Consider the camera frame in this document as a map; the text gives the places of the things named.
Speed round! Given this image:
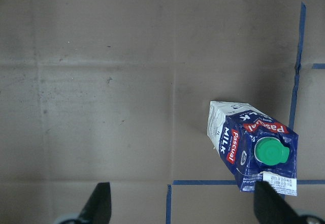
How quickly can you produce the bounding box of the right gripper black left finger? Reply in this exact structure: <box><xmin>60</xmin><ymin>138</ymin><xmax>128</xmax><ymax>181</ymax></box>
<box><xmin>76</xmin><ymin>182</ymin><xmax>112</xmax><ymax>224</ymax></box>

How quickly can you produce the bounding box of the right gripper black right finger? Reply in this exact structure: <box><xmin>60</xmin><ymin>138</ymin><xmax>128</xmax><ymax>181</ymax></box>
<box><xmin>253</xmin><ymin>181</ymin><xmax>324</xmax><ymax>224</ymax></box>

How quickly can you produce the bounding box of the blue Pascual milk carton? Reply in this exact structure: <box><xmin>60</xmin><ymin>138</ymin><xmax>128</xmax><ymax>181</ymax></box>
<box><xmin>207</xmin><ymin>101</ymin><xmax>299</xmax><ymax>196</ymax></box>

